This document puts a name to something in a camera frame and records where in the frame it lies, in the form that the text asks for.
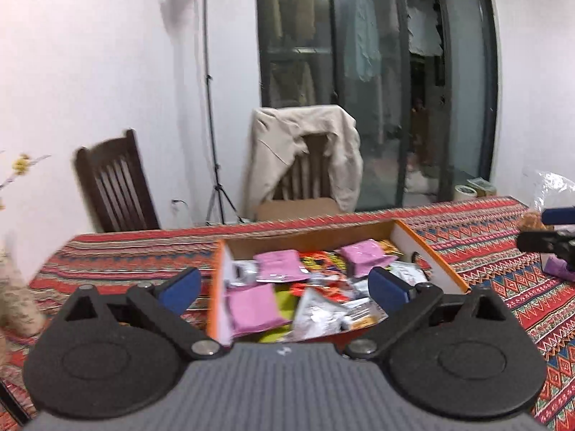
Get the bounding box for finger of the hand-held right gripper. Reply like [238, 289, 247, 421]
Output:
[516, 229, 575, 256]
[541, 207, 575, 226]

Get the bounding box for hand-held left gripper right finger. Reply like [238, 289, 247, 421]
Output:
[344, 266, 519, 362]

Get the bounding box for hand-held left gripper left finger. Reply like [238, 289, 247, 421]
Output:
[53, 267, 226, 361]

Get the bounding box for pink snack packet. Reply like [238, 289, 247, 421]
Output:
[226, 285, 292, 338]
[339, 239, 400, 278]
[254, 249, 303, 283]

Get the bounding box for orange cardboard box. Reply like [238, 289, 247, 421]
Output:
[206, 219, 472, 344]

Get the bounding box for clear plastic bag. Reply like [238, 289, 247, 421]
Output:
[516, 168, 575, 234]

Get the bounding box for purple tissue pack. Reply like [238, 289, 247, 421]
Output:
[543, 254, 575, 283]

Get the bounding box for red patterned tablecloth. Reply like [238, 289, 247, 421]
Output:
[0, 195, 575, 431]

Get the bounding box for dark wooden chair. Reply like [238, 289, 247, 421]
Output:
[74, 129, 161, 233]

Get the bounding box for wooden chair under jacket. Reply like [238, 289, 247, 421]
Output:
[256, 132, 342, 222]

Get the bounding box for dark sliding glass door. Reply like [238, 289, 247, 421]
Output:
[255, 0, 500, 214]

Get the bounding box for small speckled vase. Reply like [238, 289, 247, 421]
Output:
[0, 233, 46, 338]

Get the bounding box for beige jacket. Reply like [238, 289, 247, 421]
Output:
[246, 105, 364, 214]

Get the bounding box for yellow flower sprigs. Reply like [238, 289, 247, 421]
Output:
[0, 153, 51, 211]

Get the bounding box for black light stand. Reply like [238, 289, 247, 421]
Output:
[189, 0, 247, 226]

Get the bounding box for white hanging garment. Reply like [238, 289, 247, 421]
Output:
[406, 0, 443, 57]

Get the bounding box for light blue hanging shirt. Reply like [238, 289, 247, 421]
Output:
[346, 0, 382, 82]

